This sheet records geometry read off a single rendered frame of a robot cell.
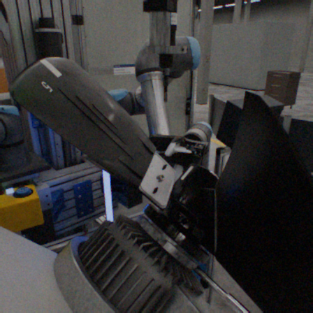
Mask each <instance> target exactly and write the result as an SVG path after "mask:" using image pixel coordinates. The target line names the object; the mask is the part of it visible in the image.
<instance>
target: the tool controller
mask: <svg viewBox="0 0 313 313"><path fill-rule="evenodd" d="M261 97H262V99H263V100H264V101H265V102H266V103H267V105H268V106H269V108H270V109H271V110H272V111H273V112H274V114H275V117H276V118H277V119H279V117H280V115H281V113H282V110H283V107H284V104H283V103H281V102H279V101H277V100H275V99H274V98H272V97H270V96H268V95H261ZM243 104H244V98H242V99H233V100H227V102H226V106H225V108H224V112H223V115H222V117H221V121H220V125H219V129H218V132H217V135H216V139H217V140H219V141H220V142H222V143H223V144H225V146H227V147H230V150H232V147H233V143H234V142H235V138H236V136H237V133H238V126H239V123H240V118H241V114H242V109H243Z"/></svg>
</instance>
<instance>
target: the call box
mask: <svg viewBox="0 0 313 313"><path fill-rule="evenodd" d="M25 187H29V188H30V191H31V192H30V194H28V195H26V196H16V193H15V192H16V191H17V189H18V188H15V189H13V192H10V193H8V194H7V193H6V191H4V195H0V227H2V228H4V229H7V230H9V231H12V232H13V233H14V232H17V231H21V230H25V229H28V228H31V227H33V226H37V225H39V224H44V219H43V213H42V209H41V203H40V200H39V197H38V194H37V191H36V188H35V186H34V185H33V184H30V185H26V186H25Z"/></svg>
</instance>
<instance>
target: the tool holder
mask: <svg viewBox="0 0 313 313"><path fill-rule="evenodd" d="M143 12H145V13H149V14H150V46H146V53H187V51H188V48H187V47H186V46H170V13H174V2H173V1H170V0H145V1H143Z"/></svg>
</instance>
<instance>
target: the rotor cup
mask: <svg viewBox="0 0 313 313"><path fill-rule="evenodd" d="M191 166H193V168H192V169H191V170H190V171H189V172H188V174H187V175H186V177H185V178H184V179H181V177H183V176H184V174H185V173H186V171H187V170H188V169H189V168H190V167H191ZM218 179H219V176H218V175H216V174H214V173H213V172H212V171H211V170H210V169H208V168H205V167H204V166H202V165H199V164H197V163H192V164H191V165H189V166H188V167H187V168H186V170H185V171H184V172H183V174H181V176H180V177H179V178H177V181H176V182H175V183H174V185H173V188H172V191H171V193H170V196H169V199H168V204H167V206H166V207H165V209H164V211H161V210H158V209H157V208H156V207H155V206H153V205H152V204H147V205H146V206H145V207H144V209H143V213H145V214H146V216H147V217H148V218H149V219H150V221H152V222H153V223H155V224H156V225H157V226H158V227H159V229H160V230H162V231H163V232H164V233H165V234H166V235H167V236H168V237H169V238H171V239H172V240H173V241H174V242H175V243H176V244H177V245H178V246H180V247H181V248H183V250H184V251H185V252H186V253H188V254H190V255H191V256H192V257H193V258H194V259H196V260H197V261H199V262H200V263H202V264H204V263H205V262H206V261H207V260H208V259H209V257H210V254H209V253H207V252H206V251H205V250H204V249H203V248H202V245H200V224H197V221H196V215H197V214H198V213H200V188H208V189H214V190H215V186H216V183H217V181H218Z"/></svg>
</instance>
